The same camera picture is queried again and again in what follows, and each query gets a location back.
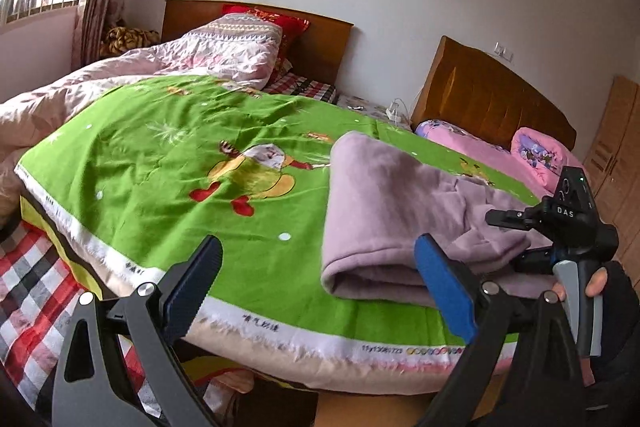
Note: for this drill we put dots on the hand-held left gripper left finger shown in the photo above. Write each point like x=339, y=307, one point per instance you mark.
x=190, y=292

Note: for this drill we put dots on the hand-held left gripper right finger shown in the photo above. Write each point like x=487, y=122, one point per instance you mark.
x=445, y=282

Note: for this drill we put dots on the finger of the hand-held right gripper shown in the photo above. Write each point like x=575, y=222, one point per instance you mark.
x=515, y=218
x=535, y=263

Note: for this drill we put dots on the lilac pants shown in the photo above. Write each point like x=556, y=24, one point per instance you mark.
x=380, y=207

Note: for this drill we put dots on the person's right hand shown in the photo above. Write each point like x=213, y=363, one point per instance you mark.
x=620, y=302

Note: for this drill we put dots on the pink cartoon pillow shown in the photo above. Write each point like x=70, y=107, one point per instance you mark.
x=535, y=152

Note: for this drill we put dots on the light wooden wardrobe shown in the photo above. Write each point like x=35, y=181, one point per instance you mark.
x=615, y=157

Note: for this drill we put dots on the large padded wooden headboard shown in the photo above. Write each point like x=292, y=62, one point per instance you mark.
x=480, y=92

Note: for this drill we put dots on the cardboard box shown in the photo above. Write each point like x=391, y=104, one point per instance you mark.
x=380, y=407

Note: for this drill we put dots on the green printed cloth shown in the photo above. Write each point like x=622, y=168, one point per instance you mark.
x=175, y=147

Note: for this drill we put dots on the white charger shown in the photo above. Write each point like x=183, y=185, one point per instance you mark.
x=392, y=112

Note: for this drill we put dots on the nightstand with floral cover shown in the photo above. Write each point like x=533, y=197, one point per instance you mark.
x=365, y=107

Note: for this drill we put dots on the small plain wooden headboard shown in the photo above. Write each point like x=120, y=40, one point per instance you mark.
x=330, y=52

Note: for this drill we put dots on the tiger plush toy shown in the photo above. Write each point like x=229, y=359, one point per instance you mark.
x=127, y=41

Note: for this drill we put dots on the red pillow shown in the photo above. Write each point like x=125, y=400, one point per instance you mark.
x=280, y=24

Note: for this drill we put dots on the white wall socket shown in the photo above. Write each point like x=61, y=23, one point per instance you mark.
x=503, y=50

